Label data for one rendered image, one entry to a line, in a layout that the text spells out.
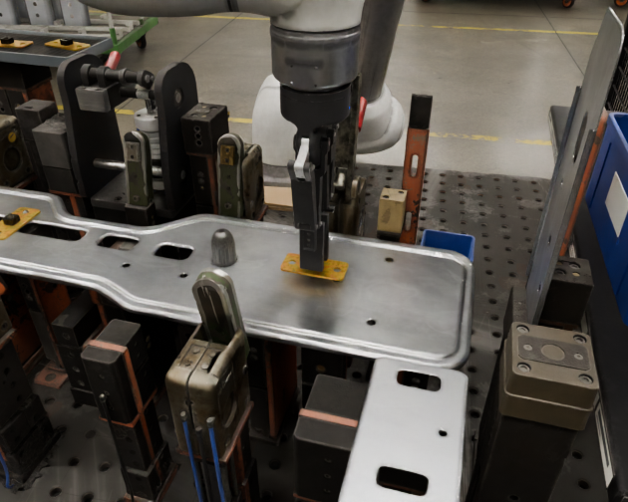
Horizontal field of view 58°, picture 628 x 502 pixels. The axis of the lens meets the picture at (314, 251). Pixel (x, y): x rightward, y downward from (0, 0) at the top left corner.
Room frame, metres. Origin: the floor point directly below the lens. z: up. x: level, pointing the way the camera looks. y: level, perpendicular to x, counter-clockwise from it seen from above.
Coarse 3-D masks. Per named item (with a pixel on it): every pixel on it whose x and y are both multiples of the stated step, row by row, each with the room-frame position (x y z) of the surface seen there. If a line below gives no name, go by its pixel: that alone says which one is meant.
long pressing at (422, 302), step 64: (0, 192) 0.81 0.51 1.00; (0, 256) 0.63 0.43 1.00; (64, 256) 0.63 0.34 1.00; (128, 256) 0.63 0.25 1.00; (192, 256) 0.63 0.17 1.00; (256, 256) 0.63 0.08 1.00; (384, 256) 0.63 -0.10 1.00; (448, 256) 0.63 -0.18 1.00; (192, 320) 0.51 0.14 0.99; (256, 320) 0.50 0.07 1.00; (320, 320) 0.50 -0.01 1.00; (384, 320) 0.50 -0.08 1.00; (448, 320) 0.50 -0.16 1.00
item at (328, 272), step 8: (288, 256) 0.61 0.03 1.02; (296, 256) 0.61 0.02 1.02; (288, 264) 0.59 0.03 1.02; (296, 264) 0.59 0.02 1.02; (328, 264) 0.59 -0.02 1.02; (336, 264) 0.59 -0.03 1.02; (344, 264) 0.59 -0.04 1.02; (296, 272) 0.57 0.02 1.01; (304, 272) 0.57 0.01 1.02; (312, 272) 0.57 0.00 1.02; (320, 272) 0.57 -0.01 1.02; (328, 272) 0.57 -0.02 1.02; (336, 272) 0.57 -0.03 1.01; (344, 272) 0.57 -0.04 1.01; (336, 280) 0.56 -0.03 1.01
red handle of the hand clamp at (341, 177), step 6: (360, 102) 0.83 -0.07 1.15; (366, 102) 0.83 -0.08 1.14; (360, 108) 0.82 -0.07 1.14; (360, 114) 0.81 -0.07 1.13; (360, 120) 0.80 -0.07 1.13; (360, 126) 0.80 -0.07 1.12; (342, 168) 0.74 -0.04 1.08; (342, 174) 0.73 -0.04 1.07; (336, 180) 0.72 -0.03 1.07; (342, 180) 0.72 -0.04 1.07; (336, 186) 0.71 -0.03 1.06; (342, 186) 0.71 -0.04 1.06
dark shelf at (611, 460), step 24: (552, 120) 1.05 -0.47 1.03; (552, 144) 0.98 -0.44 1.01; (600, 144) 0.93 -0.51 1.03; (576, 240) 0.63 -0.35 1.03; (600, 264) 0.57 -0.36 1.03; (600, 288) 0.52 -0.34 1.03; (600, 312) 0.48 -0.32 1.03; (600, 336) 0.44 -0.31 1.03; (624, 336) 0.44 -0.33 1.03; (600, 360) 0.41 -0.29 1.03; (624, 360) 0.41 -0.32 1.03; (600, 384) 0.38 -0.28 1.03; (624, 384) 0.37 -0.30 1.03; (600, 408) 0.35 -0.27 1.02; (624, 408) 0.34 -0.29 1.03; (600, 432) 0.33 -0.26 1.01; (624, 432) 0.32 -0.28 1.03; (624, 456) 0.29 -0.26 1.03; (624, 480) 0.27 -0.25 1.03
